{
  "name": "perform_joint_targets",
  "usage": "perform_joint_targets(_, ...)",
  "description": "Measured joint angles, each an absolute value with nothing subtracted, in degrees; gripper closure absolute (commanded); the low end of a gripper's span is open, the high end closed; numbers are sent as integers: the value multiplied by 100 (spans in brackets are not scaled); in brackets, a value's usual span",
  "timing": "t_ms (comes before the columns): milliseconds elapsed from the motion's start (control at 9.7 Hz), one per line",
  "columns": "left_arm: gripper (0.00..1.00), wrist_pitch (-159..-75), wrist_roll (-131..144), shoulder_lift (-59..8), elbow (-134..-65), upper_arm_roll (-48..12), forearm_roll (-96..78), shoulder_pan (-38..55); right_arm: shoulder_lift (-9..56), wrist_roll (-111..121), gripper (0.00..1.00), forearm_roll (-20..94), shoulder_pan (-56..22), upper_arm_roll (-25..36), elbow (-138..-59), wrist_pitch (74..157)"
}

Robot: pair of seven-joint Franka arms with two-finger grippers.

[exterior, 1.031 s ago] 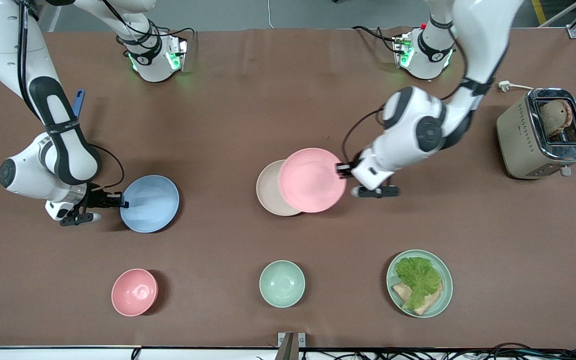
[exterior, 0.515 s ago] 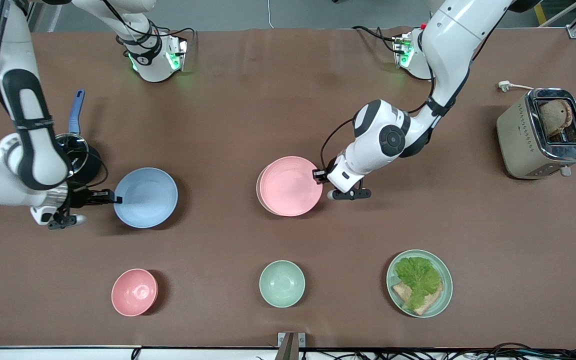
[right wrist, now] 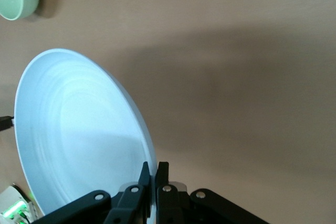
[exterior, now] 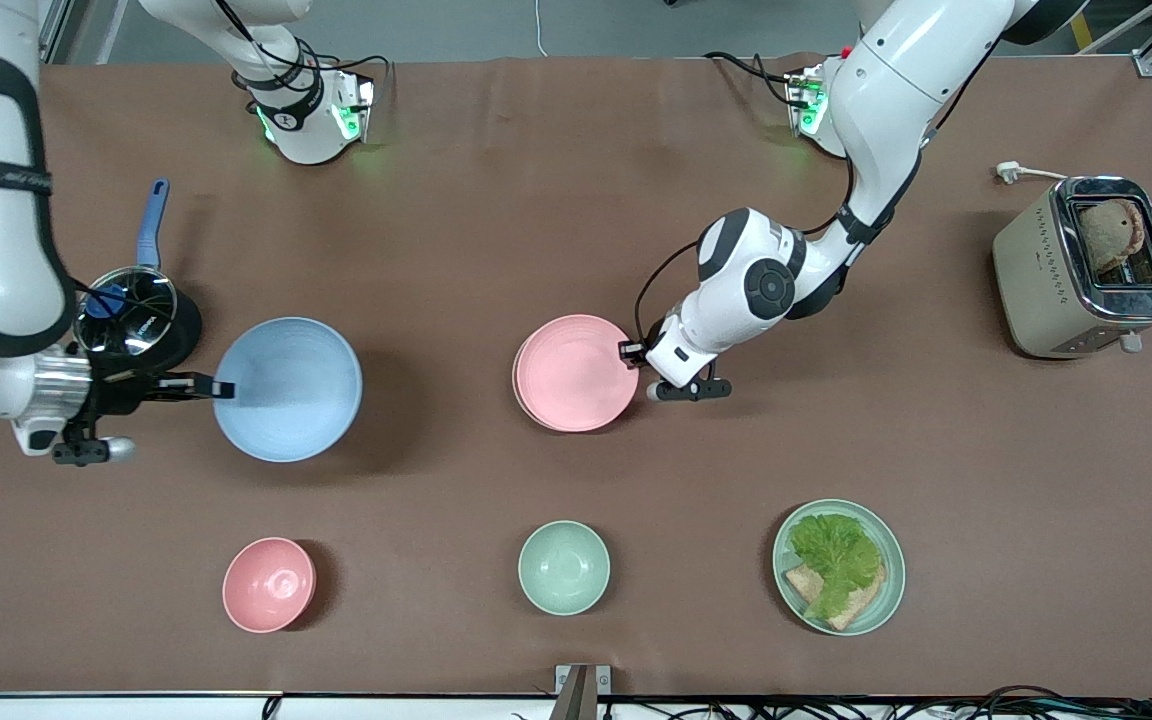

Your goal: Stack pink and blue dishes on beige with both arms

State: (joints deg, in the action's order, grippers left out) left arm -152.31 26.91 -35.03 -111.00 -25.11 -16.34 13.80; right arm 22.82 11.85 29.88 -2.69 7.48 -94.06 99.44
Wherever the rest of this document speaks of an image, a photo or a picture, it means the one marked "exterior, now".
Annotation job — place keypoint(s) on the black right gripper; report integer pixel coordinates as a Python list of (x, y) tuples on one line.
[(116, 393)]

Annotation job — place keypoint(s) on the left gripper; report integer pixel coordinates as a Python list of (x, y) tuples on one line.
[(630, 351)]

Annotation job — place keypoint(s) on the pink shallow bowl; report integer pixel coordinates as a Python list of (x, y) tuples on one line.
[(576, 373)]

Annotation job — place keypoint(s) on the blue shallow bowl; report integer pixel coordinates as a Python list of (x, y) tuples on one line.
[(291, 390)]

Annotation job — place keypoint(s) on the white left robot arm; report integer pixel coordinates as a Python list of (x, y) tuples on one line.
[(896, 80)]

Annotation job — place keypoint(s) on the glass lid with blue knob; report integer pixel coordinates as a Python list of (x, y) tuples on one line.
[(131, 310)]

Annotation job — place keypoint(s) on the beige shallow bowl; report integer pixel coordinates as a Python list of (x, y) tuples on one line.
[(518, 385)]

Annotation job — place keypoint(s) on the small pink deep bowl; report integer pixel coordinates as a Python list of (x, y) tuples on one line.
[(268, 585)]

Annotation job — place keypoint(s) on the small green deep bowl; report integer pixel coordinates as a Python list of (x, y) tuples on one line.
[(564, 567)]

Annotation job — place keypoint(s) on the green lettuce leaf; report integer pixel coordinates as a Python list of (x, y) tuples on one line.
[(836, 560)]

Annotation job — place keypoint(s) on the base connector box green light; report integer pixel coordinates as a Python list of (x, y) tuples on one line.
[(804, 100), (354, 108)]

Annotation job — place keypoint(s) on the brown bread slice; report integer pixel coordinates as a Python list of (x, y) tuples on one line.
[(861, 605)]

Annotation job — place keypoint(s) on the green plate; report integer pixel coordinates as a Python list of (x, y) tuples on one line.
[(886, 590)]

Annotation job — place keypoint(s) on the white toaster plug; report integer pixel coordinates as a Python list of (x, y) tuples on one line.
[(1008, 172)]

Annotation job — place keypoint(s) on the beige chrome toaster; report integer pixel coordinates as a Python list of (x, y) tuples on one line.
[(1046, 290)]

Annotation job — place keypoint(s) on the toast slice in toaster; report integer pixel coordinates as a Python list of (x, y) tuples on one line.
[(1111, 235)]

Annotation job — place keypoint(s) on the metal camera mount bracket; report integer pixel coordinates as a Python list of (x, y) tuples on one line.
[(582, 692)]

